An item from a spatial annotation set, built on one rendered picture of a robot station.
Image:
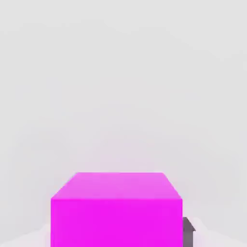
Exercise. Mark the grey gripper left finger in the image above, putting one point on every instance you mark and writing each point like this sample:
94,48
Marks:
38,240

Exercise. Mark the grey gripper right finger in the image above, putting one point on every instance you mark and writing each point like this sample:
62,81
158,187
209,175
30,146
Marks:
187,235

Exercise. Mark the small magenta cube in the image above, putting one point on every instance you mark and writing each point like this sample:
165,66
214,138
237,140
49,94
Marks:
116,222

